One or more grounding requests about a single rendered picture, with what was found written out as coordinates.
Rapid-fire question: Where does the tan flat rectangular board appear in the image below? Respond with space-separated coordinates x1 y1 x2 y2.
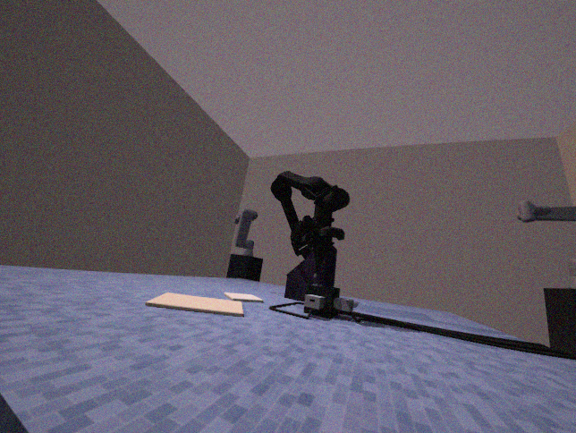
145 293 243 317

